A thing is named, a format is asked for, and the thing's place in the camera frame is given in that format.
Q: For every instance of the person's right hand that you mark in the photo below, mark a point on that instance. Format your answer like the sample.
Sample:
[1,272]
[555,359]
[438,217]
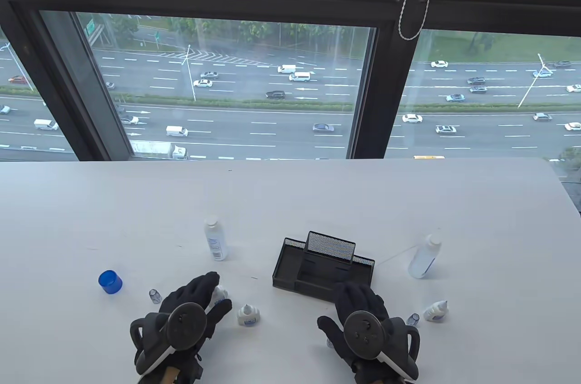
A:
[358,300]

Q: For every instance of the person's left hand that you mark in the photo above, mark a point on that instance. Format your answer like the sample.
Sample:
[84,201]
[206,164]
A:
[199,288]

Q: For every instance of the small white correction fluid bottle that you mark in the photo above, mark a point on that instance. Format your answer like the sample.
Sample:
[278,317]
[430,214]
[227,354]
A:
[248,317]
[435,312]
[221,295]

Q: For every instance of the white tall glue bottle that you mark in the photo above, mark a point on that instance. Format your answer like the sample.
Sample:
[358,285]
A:
[215,241]

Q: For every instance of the clear tall glue bottle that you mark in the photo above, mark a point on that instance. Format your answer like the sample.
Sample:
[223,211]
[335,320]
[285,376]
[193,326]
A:
[422,259]

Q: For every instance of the blue bottle cap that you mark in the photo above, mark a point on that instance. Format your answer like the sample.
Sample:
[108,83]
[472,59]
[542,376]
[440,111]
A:
[110,283]

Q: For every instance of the person's left forearm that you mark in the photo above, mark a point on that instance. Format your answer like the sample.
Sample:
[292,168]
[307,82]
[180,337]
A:
[171,376]

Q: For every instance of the black left hand controller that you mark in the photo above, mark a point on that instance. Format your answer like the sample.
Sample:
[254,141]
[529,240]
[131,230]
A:
[186,327]

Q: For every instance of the black mesh desk organizer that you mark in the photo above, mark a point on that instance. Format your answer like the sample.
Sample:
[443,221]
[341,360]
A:
[317,273]

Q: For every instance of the black window frame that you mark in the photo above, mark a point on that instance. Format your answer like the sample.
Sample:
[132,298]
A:
[386,84]

